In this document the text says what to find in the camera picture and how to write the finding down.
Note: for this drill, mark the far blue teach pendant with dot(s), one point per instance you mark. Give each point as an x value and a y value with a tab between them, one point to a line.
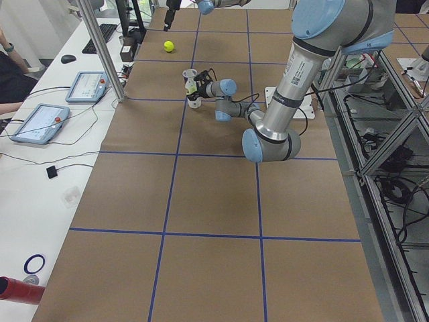
88	87

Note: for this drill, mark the black mini computer box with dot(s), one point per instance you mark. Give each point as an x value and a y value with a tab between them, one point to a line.
129	49

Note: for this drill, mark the black computer mouse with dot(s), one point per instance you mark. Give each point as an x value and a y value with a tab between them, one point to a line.
67	58

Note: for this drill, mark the yellow Roland Garros tennis ball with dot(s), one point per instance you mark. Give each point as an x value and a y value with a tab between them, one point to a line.
169	46

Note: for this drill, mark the red cylinder bottle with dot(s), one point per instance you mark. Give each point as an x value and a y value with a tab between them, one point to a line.
20	292

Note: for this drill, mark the blue teach pendant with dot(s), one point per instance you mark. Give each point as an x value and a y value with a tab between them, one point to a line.
44	122
88	87

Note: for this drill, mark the near blue teach pendant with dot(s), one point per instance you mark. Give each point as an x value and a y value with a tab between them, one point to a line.
44	122

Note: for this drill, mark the aluminium frame post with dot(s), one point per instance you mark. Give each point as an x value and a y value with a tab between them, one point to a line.
96	36

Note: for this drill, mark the small black square puck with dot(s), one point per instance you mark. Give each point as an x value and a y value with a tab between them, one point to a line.
52	172

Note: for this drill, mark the clear tennis ball can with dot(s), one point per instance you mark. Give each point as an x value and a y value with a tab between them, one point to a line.
188	76

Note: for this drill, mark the yellow Wilson tennis ball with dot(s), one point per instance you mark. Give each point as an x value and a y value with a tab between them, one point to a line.
190	88

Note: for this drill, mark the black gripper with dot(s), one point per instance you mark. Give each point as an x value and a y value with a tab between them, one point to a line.
202	90
171	4

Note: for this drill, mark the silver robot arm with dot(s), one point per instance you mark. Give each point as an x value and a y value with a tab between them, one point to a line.
204	6
320	28

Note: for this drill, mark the black computer monitor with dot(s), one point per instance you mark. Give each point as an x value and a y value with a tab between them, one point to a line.
123	10

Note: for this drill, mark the person in black shirt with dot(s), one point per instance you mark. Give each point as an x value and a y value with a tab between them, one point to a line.
16	85

